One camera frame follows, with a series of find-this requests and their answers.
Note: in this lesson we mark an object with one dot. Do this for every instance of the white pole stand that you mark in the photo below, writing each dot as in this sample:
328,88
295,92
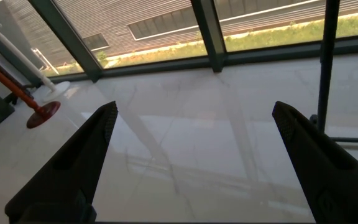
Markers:
14,51

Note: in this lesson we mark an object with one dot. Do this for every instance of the red pole stand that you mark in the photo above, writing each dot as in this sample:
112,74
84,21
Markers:
43,113

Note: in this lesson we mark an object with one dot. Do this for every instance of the black clothes rack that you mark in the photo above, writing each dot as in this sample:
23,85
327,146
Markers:
326,62

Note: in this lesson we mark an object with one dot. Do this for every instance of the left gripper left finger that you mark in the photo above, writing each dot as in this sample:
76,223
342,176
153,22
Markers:
67,180

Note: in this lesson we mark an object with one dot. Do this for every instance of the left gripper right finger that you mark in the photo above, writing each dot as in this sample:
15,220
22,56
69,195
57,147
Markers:
331,180

